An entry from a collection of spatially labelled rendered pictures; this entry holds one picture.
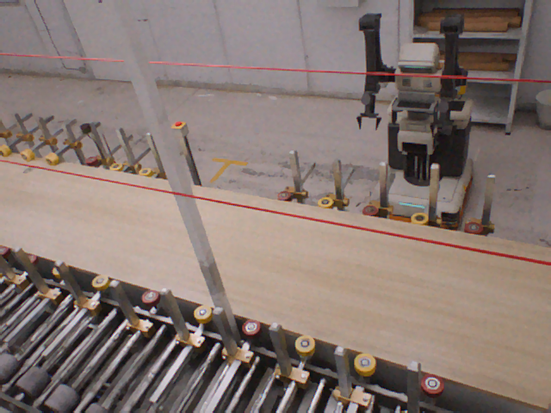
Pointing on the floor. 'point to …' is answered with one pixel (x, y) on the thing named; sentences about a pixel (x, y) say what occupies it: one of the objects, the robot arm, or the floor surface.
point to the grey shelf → (507, 106)
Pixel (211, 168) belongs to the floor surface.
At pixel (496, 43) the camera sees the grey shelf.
